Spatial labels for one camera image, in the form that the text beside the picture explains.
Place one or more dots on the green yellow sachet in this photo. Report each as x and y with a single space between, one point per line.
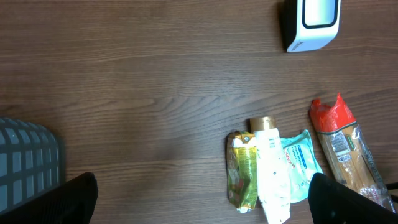
241 163

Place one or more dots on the grey plastic mesh basket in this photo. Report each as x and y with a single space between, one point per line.
32 162

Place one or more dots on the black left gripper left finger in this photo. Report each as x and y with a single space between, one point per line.
72 202

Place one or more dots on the white tube gold cap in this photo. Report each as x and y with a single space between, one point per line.
273 181

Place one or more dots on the orange spaghetti pack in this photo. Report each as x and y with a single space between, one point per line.
347 153

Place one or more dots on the teal wet wipes pack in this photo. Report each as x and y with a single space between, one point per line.
302 164

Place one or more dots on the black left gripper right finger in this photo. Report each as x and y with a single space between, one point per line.
331 202

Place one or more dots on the white barcode scanner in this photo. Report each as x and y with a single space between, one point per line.
309 25

